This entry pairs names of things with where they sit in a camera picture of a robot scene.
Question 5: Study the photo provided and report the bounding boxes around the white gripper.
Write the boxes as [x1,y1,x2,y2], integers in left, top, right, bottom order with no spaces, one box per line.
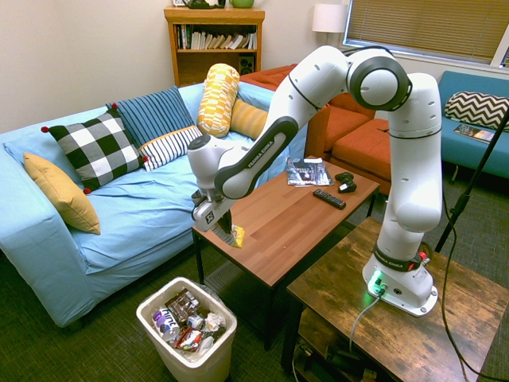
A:
[191,190,236,245]

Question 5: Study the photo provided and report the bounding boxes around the yellow chip bag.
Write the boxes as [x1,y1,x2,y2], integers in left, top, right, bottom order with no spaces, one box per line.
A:
[231,224,247,249]

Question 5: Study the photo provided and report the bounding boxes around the white plastic trash bin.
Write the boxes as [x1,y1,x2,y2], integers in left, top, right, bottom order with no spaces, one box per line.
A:
[135,276,239,382]

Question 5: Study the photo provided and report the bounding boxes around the dark floor vent grille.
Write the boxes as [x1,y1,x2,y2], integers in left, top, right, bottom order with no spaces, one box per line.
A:
[204,260,244,296]

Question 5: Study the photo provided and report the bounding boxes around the brown wooden coffee table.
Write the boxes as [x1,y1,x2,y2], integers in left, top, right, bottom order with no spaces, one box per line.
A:
[192,157,381,351]

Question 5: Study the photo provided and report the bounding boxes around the brown candy wrapper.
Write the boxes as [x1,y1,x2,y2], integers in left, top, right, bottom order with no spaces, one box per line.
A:
[164,288,201,324]

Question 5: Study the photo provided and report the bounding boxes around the light blue covered sofa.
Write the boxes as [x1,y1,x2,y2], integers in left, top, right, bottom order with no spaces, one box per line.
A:
[0,81,309,329]

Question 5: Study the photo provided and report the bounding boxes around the crumpled white paper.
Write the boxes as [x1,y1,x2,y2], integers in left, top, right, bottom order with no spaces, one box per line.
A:
[204,312,227,331]

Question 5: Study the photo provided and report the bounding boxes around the white navy striped pillow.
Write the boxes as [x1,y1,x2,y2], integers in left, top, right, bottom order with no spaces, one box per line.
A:
[138,125,204,173]

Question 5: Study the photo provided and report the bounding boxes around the dark cover magazine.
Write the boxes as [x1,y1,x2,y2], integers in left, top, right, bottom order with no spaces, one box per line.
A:
[286,157,336,188]

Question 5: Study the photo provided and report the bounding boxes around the black remote control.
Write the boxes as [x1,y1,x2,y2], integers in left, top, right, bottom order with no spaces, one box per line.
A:
[312,188,348,211]

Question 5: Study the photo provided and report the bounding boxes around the mustard ribbed pillow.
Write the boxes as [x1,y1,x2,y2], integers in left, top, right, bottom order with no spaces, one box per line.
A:
[229,98,270,141]

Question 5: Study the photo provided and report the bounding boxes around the purple label hint bottle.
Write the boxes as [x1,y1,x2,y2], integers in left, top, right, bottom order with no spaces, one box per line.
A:
[152,306,181,344]

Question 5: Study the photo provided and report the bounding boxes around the red snack wrapper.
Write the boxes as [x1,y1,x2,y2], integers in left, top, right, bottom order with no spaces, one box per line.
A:
[176,327,204,352]

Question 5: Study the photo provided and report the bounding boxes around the yellow white patterned bolster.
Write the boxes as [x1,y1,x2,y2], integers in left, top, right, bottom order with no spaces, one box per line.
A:
[196,63,241,139]

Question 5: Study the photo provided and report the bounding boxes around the black game controller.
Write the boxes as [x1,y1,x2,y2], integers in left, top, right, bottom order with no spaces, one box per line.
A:
[334,171,358,194]

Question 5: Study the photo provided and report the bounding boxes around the blue striped pillow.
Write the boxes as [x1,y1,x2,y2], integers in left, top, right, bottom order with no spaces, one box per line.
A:
[105,85,196,149]

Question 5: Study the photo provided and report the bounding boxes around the black white checkered pillow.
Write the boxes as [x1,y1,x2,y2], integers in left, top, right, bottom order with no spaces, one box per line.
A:
[41,110,149,196]

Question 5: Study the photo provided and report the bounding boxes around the orange ottoman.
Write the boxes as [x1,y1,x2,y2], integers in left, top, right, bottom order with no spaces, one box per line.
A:
[329,118,393,196]

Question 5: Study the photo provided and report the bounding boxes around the orange armchair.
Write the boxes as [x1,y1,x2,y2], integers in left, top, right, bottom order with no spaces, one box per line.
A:
[239,63,377,161]

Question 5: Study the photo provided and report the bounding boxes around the wooden bookshelf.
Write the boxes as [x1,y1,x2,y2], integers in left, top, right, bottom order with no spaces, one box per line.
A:
[163,6,266,88]

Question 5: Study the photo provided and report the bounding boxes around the plain mustard yellow pillow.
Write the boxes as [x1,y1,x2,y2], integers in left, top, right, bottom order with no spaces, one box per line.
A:
[22,152,102,236]

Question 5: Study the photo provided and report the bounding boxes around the row of paperback books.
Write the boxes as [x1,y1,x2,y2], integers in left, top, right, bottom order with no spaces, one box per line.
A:
[175,24,258,51]

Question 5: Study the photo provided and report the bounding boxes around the rustic dark wooden table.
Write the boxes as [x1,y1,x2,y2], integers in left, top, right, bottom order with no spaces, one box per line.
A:
[280,216,509,382]

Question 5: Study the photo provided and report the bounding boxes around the white shade floor lamp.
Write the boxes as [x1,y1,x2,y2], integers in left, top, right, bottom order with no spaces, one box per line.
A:
[312,3,349,48]

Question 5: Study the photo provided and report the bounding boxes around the teal sofa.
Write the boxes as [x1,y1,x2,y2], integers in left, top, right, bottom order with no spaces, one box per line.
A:
[439,70,509,181]

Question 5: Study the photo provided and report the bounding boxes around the colourful thin magazine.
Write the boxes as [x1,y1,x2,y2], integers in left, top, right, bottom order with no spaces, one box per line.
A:
[452,123,496,144]

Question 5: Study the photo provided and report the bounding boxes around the black white chevron pillow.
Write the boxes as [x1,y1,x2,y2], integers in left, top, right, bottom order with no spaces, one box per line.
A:
[444,90,509,132]

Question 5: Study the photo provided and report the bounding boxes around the brown window blinds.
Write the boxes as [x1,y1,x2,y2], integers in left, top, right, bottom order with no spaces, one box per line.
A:
[343,0,509,67]

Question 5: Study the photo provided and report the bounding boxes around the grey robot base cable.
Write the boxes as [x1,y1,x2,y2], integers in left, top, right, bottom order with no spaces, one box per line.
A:
[348,289,386,353]

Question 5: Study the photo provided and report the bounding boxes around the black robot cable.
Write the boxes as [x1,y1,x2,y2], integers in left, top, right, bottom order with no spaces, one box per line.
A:
[440,190,509,380]

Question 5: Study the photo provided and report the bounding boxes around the black camera stand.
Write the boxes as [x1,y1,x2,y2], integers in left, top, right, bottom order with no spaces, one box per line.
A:
[434,115,509,254]

